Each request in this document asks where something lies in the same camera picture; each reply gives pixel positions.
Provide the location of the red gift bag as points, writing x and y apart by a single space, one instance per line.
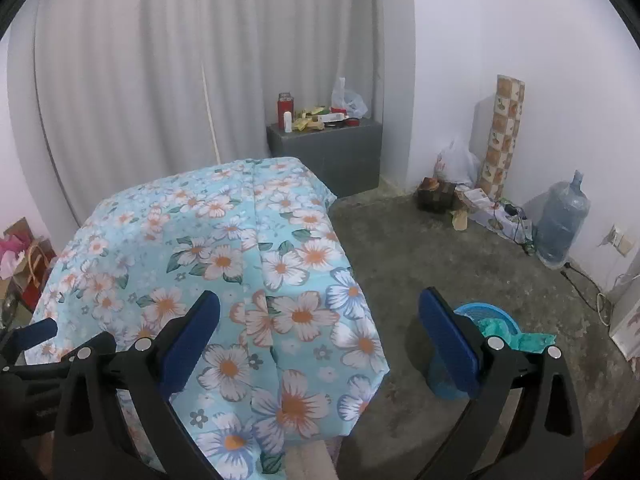
37 270

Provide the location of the white printed box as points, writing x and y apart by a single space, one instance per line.
487 212

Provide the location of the white curtain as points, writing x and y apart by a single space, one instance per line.
150 85

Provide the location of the green plastic bag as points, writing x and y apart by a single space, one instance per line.
530 342

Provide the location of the grey cabinet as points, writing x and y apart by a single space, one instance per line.
325 160

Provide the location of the blue water jug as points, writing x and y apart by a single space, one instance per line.
562 225

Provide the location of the floral blue tablecloth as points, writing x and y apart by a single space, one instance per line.
225 260

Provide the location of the wall socket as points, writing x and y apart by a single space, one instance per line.
621 240

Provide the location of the white plastic bag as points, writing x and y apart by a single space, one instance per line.
457 165

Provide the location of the dark brown basket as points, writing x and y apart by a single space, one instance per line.
437 197

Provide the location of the blue plastic basket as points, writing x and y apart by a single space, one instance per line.
500 316

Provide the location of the clear plastic bag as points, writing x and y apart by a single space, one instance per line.
350 100

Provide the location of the red tape roll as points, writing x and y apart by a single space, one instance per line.
353 122

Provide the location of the white appliance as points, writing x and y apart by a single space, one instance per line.
627 320

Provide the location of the small white bottle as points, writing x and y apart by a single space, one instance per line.
288 122

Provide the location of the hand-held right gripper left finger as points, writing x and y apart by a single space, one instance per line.
192 340

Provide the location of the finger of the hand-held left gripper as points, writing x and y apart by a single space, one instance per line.
35 375
37 332

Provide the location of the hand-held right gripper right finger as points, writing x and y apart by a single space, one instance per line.
447 345

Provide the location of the red candle jar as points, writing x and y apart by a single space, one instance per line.
284 102

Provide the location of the pile of snack packets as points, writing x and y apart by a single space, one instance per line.
315 120

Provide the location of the patterned paper roll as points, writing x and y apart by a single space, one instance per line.
502 135

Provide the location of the thin beige pole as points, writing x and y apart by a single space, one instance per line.
210 110

